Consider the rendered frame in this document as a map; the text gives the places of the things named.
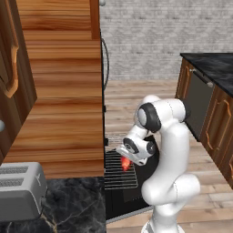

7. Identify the light wooden door handle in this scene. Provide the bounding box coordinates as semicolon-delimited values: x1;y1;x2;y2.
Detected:
3;0;20;99

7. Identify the dark wooden cupboard door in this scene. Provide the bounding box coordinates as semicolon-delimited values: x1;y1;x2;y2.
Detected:
0;0;38;165

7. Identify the wire oven rack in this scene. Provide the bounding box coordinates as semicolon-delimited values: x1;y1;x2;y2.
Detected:
106;132;132;152
104;149;139;191

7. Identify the black curved handle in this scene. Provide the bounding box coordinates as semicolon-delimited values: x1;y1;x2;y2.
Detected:
101;37;110;93

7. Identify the wooden tall cabinet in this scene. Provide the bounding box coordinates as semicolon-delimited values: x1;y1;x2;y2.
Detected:
2;0;106;180

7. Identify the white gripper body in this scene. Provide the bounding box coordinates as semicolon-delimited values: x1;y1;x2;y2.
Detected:
116;144;149;167

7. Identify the black oven door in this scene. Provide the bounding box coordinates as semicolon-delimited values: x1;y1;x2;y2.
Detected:
104;135;161;225

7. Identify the red fish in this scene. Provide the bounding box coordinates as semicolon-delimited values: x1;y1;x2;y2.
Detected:
120;156;132;173

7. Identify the wooden cupboard run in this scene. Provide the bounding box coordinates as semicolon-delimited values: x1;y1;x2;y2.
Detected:
175;57;233;189

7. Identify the grey toaster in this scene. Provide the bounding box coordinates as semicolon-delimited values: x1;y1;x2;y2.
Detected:
0;161;49;223

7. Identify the dark grey dishwasher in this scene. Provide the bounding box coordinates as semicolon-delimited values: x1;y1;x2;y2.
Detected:
183;68;216;143

